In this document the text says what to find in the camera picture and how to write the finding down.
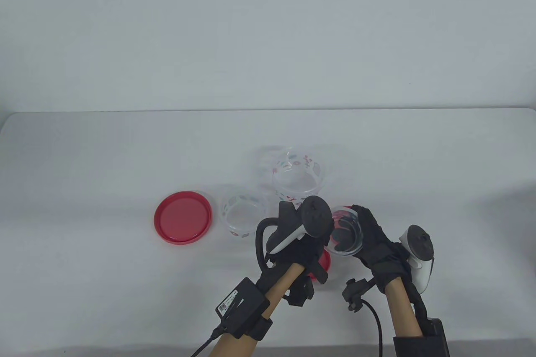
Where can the plain black forearm box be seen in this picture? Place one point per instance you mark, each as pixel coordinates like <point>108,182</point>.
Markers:
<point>435,338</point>

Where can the person's right forearm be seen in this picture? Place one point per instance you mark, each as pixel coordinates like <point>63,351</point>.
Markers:
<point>402,311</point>

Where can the person's left hand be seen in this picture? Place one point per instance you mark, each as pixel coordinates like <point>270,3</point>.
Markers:
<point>303,254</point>

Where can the medium red container lid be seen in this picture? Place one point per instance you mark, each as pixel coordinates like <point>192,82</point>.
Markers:
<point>336,241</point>

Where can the large clear printed food container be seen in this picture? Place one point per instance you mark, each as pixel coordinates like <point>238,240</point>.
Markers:
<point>295,177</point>

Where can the small red container lid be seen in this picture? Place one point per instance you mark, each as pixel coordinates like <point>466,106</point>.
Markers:
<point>324,263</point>

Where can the black and white controller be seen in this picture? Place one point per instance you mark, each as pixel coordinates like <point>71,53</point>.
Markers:
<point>314,214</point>
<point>418,248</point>

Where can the medium clear printed food container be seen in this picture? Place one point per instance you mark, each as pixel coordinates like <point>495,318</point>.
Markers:
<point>243,214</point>

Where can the small clear food container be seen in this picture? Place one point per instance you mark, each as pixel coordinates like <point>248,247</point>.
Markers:
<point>354,244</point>

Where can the large red container lid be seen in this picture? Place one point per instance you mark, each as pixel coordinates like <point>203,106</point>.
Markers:
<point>182,217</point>

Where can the person's left forearm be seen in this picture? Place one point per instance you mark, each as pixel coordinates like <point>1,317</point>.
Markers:
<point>284,286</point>

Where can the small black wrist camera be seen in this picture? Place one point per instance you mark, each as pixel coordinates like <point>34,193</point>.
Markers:
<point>299,292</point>
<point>356,292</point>

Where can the person's right hand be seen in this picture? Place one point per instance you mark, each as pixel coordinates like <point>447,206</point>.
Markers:
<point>377,248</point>

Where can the black box with white label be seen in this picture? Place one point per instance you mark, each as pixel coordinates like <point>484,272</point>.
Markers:
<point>243,306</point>

